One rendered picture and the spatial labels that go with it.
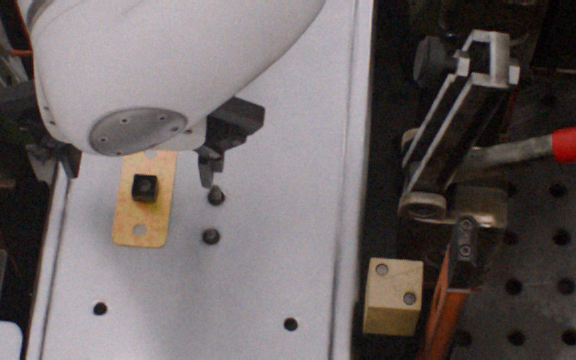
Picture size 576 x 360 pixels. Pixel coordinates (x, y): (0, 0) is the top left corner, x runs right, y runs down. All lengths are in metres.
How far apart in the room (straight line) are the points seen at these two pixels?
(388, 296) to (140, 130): 0.27
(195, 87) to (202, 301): 0.33
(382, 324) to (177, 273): 0.15
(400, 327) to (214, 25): 0.35
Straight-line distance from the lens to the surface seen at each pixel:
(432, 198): 0.83
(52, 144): 0.83
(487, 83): 0.71
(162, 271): 0.89
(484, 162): 0.82
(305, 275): 0.88
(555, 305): 1.22
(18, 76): 0.93
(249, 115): 0.78
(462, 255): 0.68
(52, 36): 0.59
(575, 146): 0.80
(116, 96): 0.57
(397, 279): 0.81
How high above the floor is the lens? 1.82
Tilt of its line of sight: 65 degrees down
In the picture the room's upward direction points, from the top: straight up
